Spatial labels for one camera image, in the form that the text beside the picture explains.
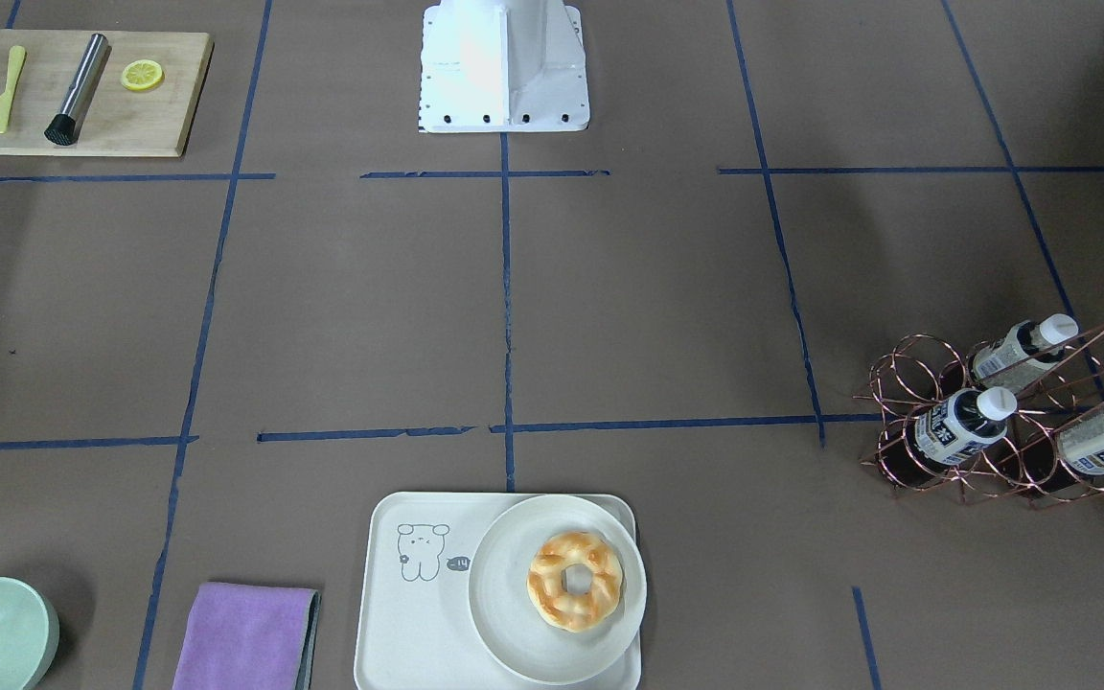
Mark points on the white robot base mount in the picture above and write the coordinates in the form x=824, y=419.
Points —
x=503, y=66

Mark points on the lemon slice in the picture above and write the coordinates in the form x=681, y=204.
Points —
x=142, y=74

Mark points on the yellow plastic knife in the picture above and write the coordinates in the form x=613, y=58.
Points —
x=17, y=55

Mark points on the copper wire bottle rack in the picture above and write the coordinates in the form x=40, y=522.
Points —
x=922, y=371

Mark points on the cream tray with bear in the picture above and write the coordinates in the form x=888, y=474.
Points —
x=415, y=629

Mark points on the cream round plate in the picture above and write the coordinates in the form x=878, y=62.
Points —
x=506, y=621

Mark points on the steel muddler black tip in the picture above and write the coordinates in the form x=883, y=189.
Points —
x=64, y=128

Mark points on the wooden cutting board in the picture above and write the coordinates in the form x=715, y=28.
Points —
x=118, y=123

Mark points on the glazed twisted donut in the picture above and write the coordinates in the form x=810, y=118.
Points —
x=549, y=593

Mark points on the purple folded cloth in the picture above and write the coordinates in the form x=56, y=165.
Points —
x=249, y=637

